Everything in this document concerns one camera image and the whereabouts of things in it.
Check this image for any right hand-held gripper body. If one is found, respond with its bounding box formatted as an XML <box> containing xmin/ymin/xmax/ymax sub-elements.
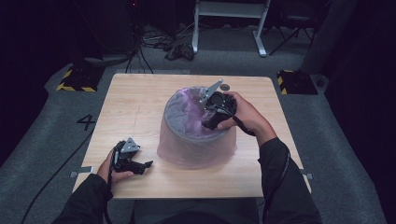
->
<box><xmin>199</xmin><ymin>78</ymin><xmax>237</xmax><ymax>120</ymax></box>

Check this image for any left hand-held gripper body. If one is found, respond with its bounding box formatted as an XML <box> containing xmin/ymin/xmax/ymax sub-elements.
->
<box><xmin>112</xmin><ymin>137</ymin><xmax>143</xmax><ymax>173</ymax></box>

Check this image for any pink plastic bag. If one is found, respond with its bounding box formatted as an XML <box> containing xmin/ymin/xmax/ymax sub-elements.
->
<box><xmin>156</xmin><ymin>86</ymin><xmax>238</xmax><ymax>170</ymax></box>

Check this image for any green plastic bin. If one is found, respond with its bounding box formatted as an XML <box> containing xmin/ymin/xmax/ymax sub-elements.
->
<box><xmin>157</xmin><ymin>86</ymin><xmax>237</xmax><ymax>170</ymax></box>

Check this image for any person's left hand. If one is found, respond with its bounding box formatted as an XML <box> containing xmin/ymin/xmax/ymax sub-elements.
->
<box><xmin>96</xmin><ymin>149</ymin><xmax>134</xmax><ymax>185</ymax></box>

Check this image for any person's right hand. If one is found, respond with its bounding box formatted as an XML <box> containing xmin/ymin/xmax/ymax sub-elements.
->
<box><xmin>218</xmin><ymin>91</ymin><xmax>277</xmax><ymax>147</ymax></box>

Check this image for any dark cloth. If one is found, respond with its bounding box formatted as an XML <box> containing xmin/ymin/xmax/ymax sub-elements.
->
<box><xmin>163</xmin><ymin>42</ymin><xmax>196</xmax><ymax>62</ymax></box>

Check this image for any person's lap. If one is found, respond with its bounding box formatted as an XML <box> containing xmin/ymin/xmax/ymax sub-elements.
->
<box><xmin>129</xmin><ymin>197</ymin><xmax>261</xmax><ymax>224</ymax></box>

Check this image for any white metal stand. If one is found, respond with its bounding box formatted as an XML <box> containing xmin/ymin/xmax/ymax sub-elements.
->
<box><xmin>191</xmin><ymin>0</ymin><xmax>272</xmax><ymax>58</ymax></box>

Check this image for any black folding chair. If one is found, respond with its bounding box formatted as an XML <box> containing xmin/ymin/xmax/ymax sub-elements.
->
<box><xmin>269</xmin><ymin>12</ymin><xmax>316</xmax><ymax>57</ymax></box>

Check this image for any grey curtain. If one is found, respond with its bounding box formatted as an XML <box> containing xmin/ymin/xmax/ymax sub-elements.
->
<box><xmin>300</xmin><ymin>0</ymin><xmax>359</xmax><ymax>76</ymax></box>

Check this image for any right hand-held gripper cable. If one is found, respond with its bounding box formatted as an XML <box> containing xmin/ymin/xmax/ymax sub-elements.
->
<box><xmin>214</xmin><ymin>105</ymin><xmax>291</xmax><ymax>224</ymax></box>

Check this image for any hand-held gripper cable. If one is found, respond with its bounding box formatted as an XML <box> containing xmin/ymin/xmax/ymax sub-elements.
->
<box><xmin>104</xmin><ymin>148</ymin><xmax>121</xmax><ymax>224</ymax></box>
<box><xmin>214</xmin><ymin>105</ymin><xmax>291</xmax><ymax>224</ymax></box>

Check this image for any left hand-held gripper cable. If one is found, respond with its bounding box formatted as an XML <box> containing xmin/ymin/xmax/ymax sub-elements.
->
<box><xmin>104</xmin><ymin>148</ymin><xmax>121</xmax><ymax>224</ymax></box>

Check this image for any long black floor cable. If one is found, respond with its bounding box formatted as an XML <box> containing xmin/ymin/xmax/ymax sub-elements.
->
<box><xmin>20</xmin><ymin>129</ymin><xmax>96</xmax><ymax>224</ymax></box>

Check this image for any bundle of black cables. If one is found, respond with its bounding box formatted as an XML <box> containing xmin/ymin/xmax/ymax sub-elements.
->
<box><xmin>124</xmin><ymin>21</ymin><xmax>194</xmax><ymax>75</ymax></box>

